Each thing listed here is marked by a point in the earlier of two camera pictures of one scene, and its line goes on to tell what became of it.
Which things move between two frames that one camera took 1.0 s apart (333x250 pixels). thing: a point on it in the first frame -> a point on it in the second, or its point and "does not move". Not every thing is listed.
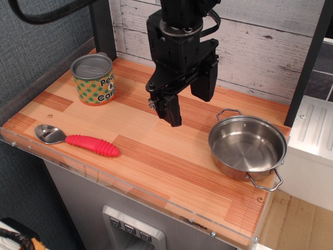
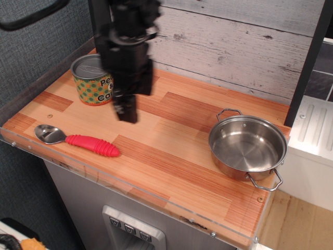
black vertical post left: [103, 30] does not move
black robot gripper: [176, 58] -> [124, 53]
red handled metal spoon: [47, 134] does not move
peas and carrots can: [94, 78] does not move
